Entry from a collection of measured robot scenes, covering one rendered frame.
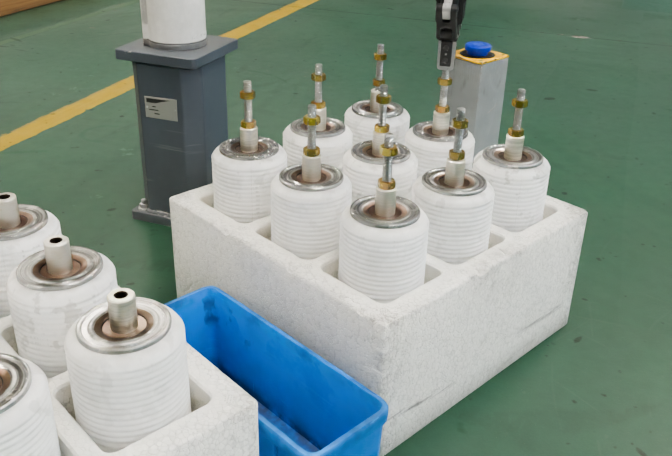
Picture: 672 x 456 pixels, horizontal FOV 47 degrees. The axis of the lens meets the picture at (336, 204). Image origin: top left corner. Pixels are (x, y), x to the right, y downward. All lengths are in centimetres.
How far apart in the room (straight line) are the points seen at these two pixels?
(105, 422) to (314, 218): 34
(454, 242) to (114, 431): 43
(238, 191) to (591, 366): 51
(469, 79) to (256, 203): 41
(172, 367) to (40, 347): 15
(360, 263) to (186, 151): 54
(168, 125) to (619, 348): 76
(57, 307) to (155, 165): 64
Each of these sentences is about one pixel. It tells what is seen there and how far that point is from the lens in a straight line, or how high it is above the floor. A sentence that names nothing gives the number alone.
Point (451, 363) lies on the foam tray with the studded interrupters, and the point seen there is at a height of 7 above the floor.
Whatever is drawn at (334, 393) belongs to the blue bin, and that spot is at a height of 9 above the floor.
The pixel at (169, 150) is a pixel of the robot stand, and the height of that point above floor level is 14.
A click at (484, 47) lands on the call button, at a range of 119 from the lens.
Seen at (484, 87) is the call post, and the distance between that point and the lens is 119.
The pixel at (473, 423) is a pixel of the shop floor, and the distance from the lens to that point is 94.
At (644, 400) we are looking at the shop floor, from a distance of 104.
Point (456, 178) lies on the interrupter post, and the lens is 89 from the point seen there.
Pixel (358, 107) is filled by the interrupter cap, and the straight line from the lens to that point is 113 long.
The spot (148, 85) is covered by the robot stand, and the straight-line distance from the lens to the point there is 127.
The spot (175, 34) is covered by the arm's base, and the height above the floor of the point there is 33.
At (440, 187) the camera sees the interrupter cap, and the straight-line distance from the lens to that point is 88.
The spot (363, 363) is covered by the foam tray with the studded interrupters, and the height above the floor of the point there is 12.
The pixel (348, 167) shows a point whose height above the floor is 24.
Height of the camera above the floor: 62
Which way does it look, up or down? 26 degrees down
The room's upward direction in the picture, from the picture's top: 1 degrees clockwise
